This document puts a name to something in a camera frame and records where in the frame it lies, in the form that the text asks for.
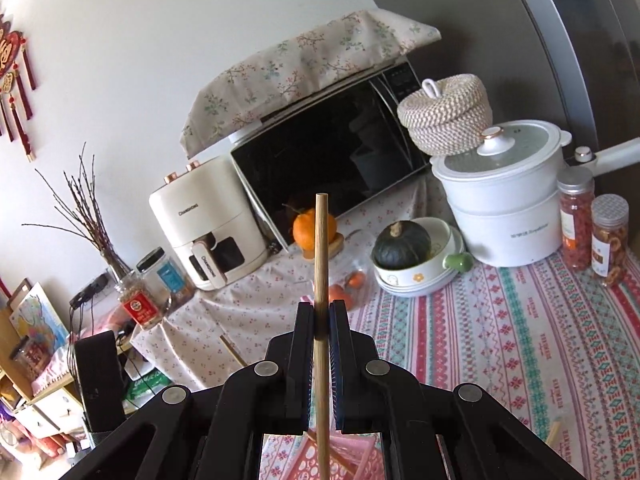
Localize dark green pumpkin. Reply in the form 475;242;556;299
373;221;432;270

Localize clear jar on shelf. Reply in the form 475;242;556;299
9;337;51;381

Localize green packet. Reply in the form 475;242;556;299
125;370;167;411

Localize cream air fryer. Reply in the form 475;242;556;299
148;159;269;292

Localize floral microwave cover cloth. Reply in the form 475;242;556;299
180;9;442;161

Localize small-floral white tablecloth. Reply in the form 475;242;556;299
130;180;431;393

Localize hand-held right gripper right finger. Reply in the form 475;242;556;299
329;300;587;480

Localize black glass microwave oven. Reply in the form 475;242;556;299
229;57;433;253

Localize woven lidded basket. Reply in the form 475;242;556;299
397;74;493;157

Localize red-label glass jar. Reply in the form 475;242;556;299
116;271;171;331

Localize large orange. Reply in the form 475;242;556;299
292;207;338;251

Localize striped patterned tablecloth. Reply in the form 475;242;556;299
260;250;640;480

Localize red knot wall decoration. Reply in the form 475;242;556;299
0;12;38;161

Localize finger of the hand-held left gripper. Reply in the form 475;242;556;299
74;331;127;443

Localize grey refrigerator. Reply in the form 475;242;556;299
345;0;640;161

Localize white pan handle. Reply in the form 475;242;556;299
572;140;640;177

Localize wooden shelf unit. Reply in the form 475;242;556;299
0;280;88;441

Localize blue-label black-lid jar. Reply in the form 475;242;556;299
136;246;196;311

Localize glass jar with wooden lid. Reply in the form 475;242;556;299
299;230;375;311

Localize jar of dried fruit slices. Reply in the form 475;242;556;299
590;194;630;288

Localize pink perforated plastic basket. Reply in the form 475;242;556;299
282;427;386;480

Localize white electric steamer pot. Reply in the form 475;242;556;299
431;120;573;267

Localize colourful picture board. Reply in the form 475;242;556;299
9;282;71;356

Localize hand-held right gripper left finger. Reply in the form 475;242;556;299
60;300;317;480

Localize jar of red berries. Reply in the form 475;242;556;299
556;166;597;272

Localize white flower-print casserole dish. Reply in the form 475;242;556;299
371;217;473;297

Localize dry branches in glass vase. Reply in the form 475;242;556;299
22;142;136;286

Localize black power strip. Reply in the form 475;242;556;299
69;272;112;309

